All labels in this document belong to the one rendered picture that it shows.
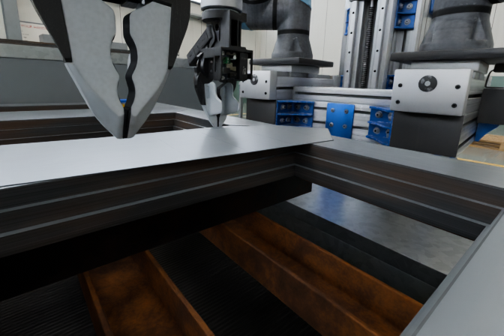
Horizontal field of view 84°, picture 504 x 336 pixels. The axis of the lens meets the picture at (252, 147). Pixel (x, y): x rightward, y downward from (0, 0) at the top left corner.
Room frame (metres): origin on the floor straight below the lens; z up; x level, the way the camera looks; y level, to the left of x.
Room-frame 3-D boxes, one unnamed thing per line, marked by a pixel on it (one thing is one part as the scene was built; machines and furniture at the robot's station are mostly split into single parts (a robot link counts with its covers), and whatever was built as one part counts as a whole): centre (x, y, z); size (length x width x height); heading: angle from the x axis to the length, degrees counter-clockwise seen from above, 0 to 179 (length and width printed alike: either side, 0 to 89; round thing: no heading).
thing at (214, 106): (0.54, 0.07, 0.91); 0.06 x 0.03 x 0.09; 40
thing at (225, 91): (0.56, 0.05, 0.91); 0.06 x 0.03 x 0.09; 40
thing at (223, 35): (0.54, 0.06, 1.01); 0.09 x 0.08 x 0.12; 40
